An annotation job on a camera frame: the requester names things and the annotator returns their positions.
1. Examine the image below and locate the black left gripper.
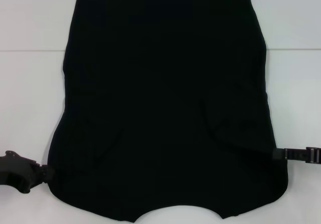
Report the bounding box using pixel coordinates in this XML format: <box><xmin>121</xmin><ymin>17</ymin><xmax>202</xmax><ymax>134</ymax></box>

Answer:
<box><xmin>0</xmin><ymin>150</ymin><xmax>56</xmax><ymax>194</ymax></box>

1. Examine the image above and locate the black t-shirt with white print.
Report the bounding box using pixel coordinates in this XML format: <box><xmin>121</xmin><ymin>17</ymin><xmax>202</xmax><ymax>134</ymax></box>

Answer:
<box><xmin>47</xmin><ymin>0</ymin><xmax>288</xmax><ymax>224</ymax></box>

